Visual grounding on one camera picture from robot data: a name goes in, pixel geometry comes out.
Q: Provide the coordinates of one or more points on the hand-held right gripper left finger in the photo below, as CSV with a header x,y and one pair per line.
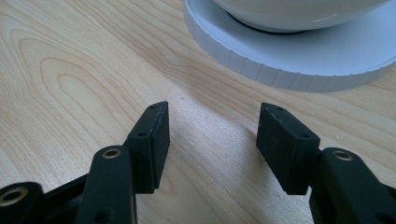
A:
x,y
146,155

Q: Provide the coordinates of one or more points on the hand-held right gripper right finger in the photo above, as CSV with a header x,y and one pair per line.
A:
x,y
286,149

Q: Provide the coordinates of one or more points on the white round ribbed base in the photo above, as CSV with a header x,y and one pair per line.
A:
x,y
327,53

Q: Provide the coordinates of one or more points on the white bowl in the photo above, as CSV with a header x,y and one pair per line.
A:
x,y
299,14

